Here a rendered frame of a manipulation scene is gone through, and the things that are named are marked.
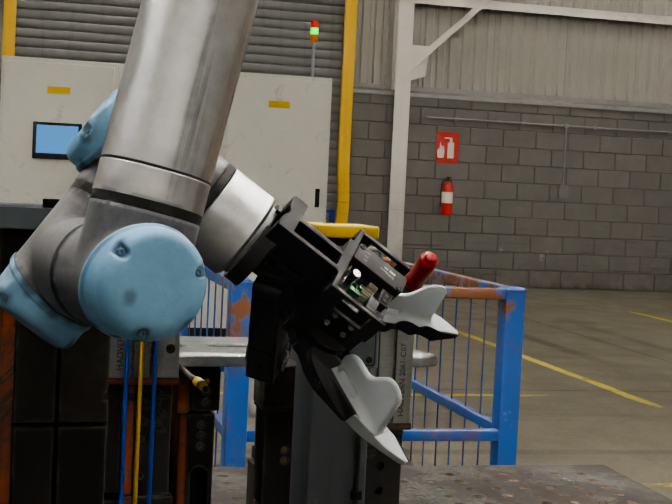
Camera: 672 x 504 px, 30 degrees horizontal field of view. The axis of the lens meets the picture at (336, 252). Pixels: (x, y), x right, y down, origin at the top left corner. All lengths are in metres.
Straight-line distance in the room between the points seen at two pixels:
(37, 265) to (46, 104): 8.29
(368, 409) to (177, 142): 0.28
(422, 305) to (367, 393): 0.12
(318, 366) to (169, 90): 0.27
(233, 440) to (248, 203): 2.29
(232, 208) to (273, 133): 8.42
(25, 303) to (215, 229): 0.15
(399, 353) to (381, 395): 0.39
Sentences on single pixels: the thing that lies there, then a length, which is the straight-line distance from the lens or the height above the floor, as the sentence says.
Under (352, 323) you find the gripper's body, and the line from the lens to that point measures 0.96.
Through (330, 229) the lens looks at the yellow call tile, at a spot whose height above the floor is 1.16.
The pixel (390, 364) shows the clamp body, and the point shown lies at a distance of 1.34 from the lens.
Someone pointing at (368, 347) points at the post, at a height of 1.05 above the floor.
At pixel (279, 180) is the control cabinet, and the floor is 1.22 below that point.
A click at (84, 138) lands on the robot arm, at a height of 1.22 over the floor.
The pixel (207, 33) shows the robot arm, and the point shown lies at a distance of 0.82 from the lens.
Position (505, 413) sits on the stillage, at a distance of 3.41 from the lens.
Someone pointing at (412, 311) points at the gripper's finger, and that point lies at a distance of 1.06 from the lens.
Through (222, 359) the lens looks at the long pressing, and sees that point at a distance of 1.41.
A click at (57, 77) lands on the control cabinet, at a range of 9.21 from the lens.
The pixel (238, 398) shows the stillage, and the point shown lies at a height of 0.65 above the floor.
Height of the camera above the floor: 1.20
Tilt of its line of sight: 3 degrees down
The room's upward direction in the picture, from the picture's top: 3 degrees clockwise
